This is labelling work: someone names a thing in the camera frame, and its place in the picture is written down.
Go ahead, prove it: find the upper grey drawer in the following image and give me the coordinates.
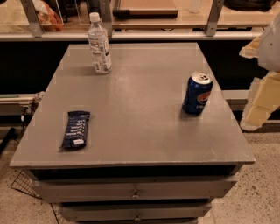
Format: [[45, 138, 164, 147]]
[[31, 176, 236, 203]]

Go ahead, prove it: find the black wire rack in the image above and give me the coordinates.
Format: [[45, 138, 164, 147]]
[[10, 171, 40, 199]]

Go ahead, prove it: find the orange snack bag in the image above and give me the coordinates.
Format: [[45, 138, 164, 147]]
[[32, 0, 63, 32]]

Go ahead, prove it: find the lower grey drawer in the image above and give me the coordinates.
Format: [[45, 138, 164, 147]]
[[59, 202, 212, 222]]

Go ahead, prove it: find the blue pepsi can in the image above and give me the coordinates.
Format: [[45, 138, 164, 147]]
[[182, 72, 213, 115]]

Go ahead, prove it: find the blue rxbar blueberry bar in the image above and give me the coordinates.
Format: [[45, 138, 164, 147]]
[[61, 110, 90, 149]]

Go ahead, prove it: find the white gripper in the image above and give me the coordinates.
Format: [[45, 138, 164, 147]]
[[239, 13, 280, 131]]

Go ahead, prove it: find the clear plastic water bottle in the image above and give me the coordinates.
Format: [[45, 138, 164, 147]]
[[87, 12, 112, 74]]

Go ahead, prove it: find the wooden board with black frame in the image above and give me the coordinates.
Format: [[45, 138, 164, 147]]
[[113, 0, 179, 18]]

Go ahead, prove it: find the grey drawer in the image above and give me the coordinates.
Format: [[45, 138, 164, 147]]
[[59, 202, 212, 222], [31, 176, 236, 203]]

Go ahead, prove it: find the grey drawer cabinet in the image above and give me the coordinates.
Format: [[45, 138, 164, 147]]
[[10, 43, 255, 224]]

